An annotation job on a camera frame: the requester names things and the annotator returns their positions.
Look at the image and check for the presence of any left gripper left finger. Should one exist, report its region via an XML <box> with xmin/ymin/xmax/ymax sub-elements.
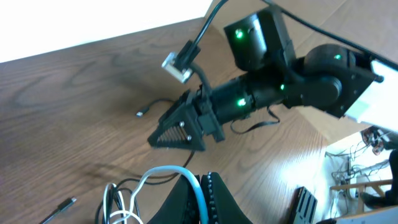
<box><xmin>147</xmin><ymin>176</ymin><xmax>200</xmax><ymax>224</ymax></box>

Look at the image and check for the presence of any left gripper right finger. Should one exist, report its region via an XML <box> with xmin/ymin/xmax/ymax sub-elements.
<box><xmin>201</xmin><ymin>172</ymin><xmax>252</xmax><ymax>224</ymax></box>

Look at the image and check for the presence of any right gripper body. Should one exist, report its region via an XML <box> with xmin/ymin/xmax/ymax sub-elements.
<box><xmin>181</xmin><ymin>89</ymin><xmax>225</xmax><ymax>142</ymax></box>

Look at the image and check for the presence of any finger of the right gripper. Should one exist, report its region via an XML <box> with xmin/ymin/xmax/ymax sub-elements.
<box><xmin>147</xmin><ymin>102</ymin><xmax>206</xmax><ymax>151</ymax></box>

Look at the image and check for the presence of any white usb cable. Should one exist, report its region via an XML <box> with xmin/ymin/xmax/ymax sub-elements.
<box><xmin>102</xmin><ymin>165</ymin><xmax>208</xmax><ymax>224</ymax></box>

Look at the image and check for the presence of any black usb cable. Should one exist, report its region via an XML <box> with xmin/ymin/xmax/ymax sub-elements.
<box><xmin>39</xmin><ymin>98</ymin><xmax>195</xmax><ymax>224</ymax></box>

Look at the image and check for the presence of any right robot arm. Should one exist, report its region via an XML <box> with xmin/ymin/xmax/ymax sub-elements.
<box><xmin>148</xmin><ymin>4</ymin><xmax>397</xmax><ymax>151</ymax></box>

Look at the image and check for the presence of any wooden background furniture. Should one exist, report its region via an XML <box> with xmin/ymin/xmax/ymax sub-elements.
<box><xmin>330</xmin><ymin>179</ymin><xmax>392</xmax><ymax>197</ymax></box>

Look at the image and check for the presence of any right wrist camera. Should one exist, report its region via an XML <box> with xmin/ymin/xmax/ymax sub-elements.
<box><xmin>162</xmin><ymin>40</ymin><xmax>201</xmax><ymax>83</ymax></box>

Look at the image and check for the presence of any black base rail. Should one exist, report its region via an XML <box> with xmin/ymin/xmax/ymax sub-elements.
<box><xmin>287</xmin><ymin>187</ymin><xmax>318</xmax><ymax>224</ymax></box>

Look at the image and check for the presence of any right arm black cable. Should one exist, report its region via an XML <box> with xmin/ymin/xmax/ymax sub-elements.
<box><xmin>189</xmin><ymin>0</ymin><xmax>398</xmax><ymax>71</ymax></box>

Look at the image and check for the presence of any background cable clutter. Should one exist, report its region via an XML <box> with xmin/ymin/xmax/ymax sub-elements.
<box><xmin>325</xmin><ymin>126</ymin><xmax>397</xmax><ymax>185</ymax></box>

